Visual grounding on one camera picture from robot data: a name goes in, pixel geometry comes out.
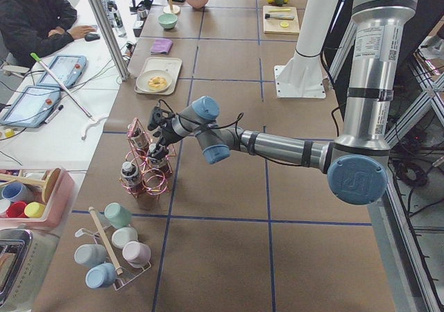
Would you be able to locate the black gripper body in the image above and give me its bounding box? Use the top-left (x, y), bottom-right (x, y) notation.
top-left (147, 106), bottom-right (178, 151)

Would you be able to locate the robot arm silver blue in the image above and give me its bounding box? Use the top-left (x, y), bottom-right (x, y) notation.
top-left (148, 0), bottom-right (418, 205)

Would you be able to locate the beige serving tray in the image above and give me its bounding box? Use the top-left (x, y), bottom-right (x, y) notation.
top-left (135, 57), bottom-right (182, 96)

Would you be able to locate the glazed donut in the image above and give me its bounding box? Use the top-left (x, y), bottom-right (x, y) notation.
top-left (148, 76), bottom-right (168, 91)

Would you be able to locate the beige round plate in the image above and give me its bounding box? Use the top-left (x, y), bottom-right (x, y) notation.
top-left (136, 69), bottom-right (172, 93)

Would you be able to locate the long metal rod tool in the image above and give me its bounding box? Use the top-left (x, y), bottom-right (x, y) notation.
top-left (30, 52), bottom-right (109, 141)

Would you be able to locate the purple folded cloth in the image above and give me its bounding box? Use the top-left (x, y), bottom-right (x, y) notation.
top-left (150, 38), bottom-right (173, 55)

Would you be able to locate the mint green bowl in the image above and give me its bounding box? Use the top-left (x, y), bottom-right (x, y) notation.
top-left (157, 13), bottom-right (178, 30)

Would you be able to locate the upper teach pendant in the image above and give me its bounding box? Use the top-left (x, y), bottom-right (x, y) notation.
top-left (48, 55), bottom-right (87, 89)

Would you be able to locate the teach pendant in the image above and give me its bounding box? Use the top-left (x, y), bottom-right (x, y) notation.
top-left (1, 85), bottom-right (60, 128)
top-left (48, 55), bottom-right (87, 89)

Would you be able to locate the metal jigger cup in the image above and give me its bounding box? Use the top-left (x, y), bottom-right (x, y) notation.
top-left (137, 6), bottom-right (147, 20)

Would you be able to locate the grey water bottle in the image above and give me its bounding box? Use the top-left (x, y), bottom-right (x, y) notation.
top-left (108, 1), bottom-right (126, 37)

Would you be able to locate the black computer mouse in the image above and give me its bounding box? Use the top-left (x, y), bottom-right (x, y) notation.
top-left (84, 33), bottom-right (101, 42)

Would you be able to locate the mint green mug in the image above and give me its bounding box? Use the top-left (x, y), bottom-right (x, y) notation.
top-left (104, 202), bottom-right (132, 229)

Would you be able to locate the wooden cup tree stand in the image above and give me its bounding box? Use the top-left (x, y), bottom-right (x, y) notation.
top-left (163, 0), bottom-right (180, 15)

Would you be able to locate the white mug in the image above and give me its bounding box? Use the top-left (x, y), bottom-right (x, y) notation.
top-left (112, 227), bottom-right (138, 249)

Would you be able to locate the lower teach pendant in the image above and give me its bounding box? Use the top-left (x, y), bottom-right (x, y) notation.
top-left (1, 85), bottom-right (60, 128)

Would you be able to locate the pink mug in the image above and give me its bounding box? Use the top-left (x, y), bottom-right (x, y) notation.
top-left (122, 241), bottom-right (151, 268)

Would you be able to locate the pink storage box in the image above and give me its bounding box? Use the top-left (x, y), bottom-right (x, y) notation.
top-left (1, 168), bottom-right (74, 229)

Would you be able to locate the wooden cutting board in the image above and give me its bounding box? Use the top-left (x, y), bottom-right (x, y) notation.
top-left (262, 6), bottom-right (300, 35)

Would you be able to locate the metal muddler black tip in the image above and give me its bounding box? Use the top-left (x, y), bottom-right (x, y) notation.
top-left (264, 13), bottom-right (295, 20)

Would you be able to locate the grey mug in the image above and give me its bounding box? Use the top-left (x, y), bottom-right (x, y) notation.
top-left (74, 244), bottom-right (107, 268)

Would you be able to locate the seated person black jacket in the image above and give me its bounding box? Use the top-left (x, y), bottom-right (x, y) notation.
top-left (1, 0), bottom-right (96, 68)

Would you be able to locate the yellow plastic knife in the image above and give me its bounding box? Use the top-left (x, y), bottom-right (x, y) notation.
top-left (268, 8), bottom-right (292, 12)

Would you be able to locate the blue mug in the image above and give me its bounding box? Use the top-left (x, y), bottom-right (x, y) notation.
top-left (85, 263), bottom-right (117, 289)

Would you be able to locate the white mug rack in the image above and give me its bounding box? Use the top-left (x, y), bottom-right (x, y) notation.
top-left (74, 202), bottom-right (152, 291)

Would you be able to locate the silver toaster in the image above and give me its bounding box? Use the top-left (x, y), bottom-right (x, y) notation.
top-left (1, 228), bottom-right (58, 311)

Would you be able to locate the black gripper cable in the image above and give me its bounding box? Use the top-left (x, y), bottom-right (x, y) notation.
top-left (157, 98), bottom-right (246, 143)

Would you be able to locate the copper wire bottle rack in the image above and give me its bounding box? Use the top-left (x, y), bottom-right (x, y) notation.
top-left (119, 117), bottom-right (173, 200)

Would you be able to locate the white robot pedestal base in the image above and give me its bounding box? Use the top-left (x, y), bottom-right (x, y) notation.
top-left (275, 0), bottom-right (340, 98)

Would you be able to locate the aluminium frame post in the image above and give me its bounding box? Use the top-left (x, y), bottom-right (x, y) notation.
top-left (88, 0), bottom-right (130, 81)

